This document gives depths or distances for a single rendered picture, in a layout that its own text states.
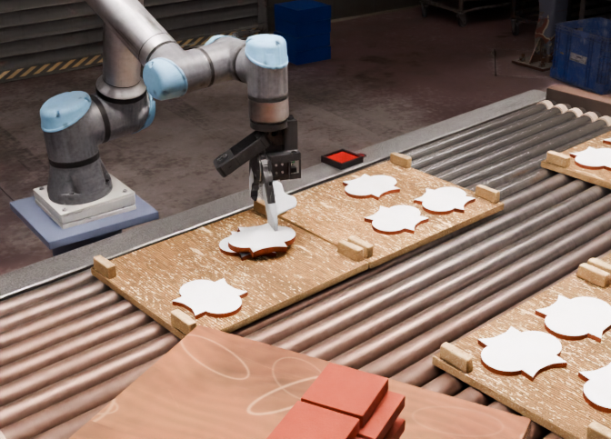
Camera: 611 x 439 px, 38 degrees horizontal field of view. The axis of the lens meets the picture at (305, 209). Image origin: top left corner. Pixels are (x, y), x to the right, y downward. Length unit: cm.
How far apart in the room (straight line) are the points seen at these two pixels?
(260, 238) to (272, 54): 38
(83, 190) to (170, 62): 58
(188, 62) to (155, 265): 40
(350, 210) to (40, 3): 478
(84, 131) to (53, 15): 449
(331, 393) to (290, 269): 81
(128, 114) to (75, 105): 13
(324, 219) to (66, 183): 61
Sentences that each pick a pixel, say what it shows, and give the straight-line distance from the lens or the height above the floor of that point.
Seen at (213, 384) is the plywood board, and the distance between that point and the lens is 121.
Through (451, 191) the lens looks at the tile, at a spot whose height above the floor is 95.
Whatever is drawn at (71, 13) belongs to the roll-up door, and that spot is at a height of 40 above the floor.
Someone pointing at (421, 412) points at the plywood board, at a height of 104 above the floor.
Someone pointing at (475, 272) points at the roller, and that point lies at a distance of 174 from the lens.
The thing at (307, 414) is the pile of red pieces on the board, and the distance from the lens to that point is 87.
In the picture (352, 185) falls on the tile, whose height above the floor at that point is 95.
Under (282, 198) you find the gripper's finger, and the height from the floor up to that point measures 107.
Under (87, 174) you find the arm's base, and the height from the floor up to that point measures 97.
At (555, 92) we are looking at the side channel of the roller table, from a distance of 277.
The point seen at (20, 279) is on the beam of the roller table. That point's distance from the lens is 180.
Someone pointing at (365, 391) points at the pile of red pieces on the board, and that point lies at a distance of 90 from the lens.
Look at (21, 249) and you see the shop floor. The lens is 401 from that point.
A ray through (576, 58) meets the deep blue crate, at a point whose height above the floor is 18.
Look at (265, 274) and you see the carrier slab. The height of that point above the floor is 94.
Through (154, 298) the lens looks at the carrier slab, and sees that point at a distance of 162.
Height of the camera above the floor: 175
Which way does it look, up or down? 25 degrees down
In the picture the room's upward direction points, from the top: 1 degrees counter-clockwise
